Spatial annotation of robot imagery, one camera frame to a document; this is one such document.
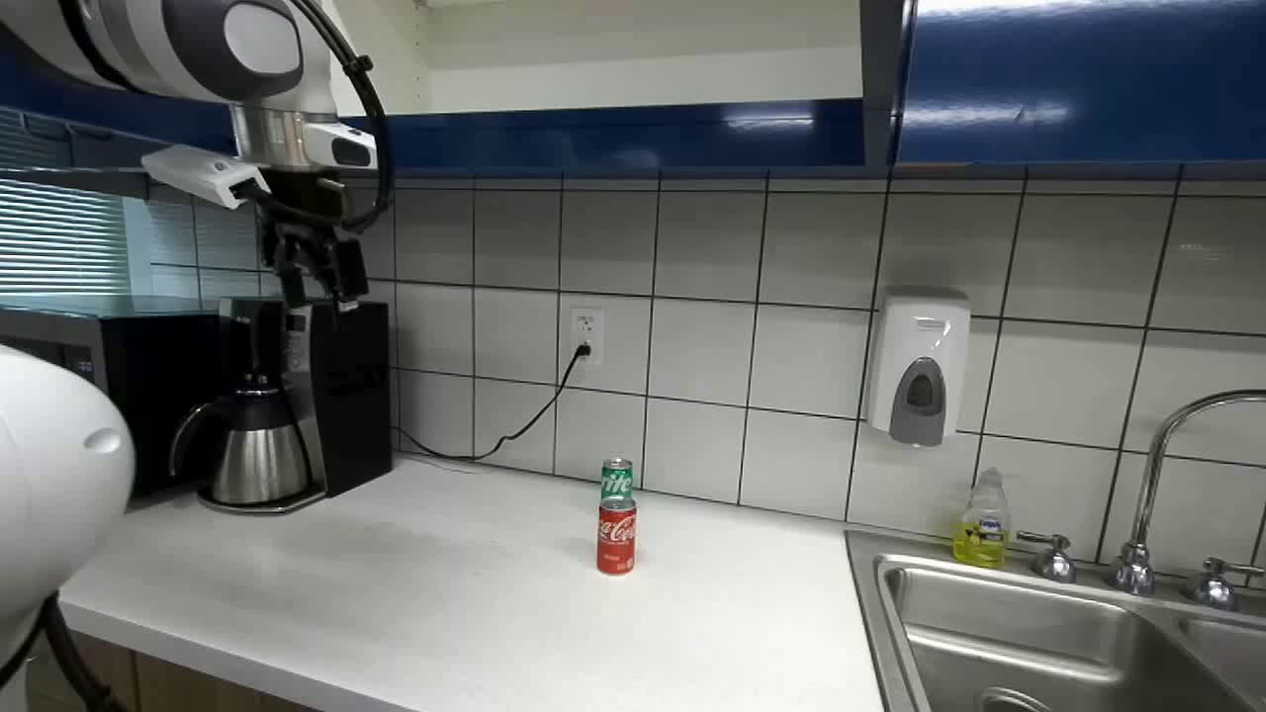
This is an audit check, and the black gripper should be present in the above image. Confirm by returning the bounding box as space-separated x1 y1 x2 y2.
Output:
252 172 377 315

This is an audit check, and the red soda can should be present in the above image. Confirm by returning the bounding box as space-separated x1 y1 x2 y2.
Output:
593 497 640 579

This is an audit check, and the blue cabinet door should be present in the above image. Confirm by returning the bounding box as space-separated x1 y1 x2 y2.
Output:
894 0 1266 174
0 37 270 181

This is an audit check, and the wooden base cabinet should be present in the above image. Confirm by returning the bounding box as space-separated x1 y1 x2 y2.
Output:
22 628 311 712

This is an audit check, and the black coffee maker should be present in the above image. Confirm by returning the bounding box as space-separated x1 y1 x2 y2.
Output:
212 293 397 513

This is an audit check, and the stainless steel coffee carafe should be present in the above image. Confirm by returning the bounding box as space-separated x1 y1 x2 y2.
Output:
165 373 320 513

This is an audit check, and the black microwave oven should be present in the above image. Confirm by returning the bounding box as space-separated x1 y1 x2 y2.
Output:
0 305 241 508

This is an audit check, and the yellow dish soap bottle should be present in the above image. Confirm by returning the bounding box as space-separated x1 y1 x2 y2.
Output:
948 468 1018 574

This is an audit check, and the stainless steel sink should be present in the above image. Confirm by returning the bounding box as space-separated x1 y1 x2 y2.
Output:
841 526 1266 712

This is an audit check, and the chrome sink faucet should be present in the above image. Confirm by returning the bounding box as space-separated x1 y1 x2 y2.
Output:
1018 384 1266 613

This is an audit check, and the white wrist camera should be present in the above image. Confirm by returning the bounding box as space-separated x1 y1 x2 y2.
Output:
138 144 277 217

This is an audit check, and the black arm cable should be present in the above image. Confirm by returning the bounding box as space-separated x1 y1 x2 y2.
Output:
289 0 397 236

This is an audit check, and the black power cord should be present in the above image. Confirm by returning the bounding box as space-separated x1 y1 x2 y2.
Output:
388 341 593 468

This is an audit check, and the white wall outlet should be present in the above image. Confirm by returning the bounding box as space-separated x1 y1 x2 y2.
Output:
556 297 612 387

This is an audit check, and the white open wall cabinet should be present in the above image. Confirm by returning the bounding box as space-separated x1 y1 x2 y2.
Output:
311 0 903 180

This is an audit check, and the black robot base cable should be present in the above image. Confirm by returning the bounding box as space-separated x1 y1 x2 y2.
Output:
0 590 127 712

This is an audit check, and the white wall soap dispenser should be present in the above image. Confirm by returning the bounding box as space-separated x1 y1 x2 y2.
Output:
864 288 976 450

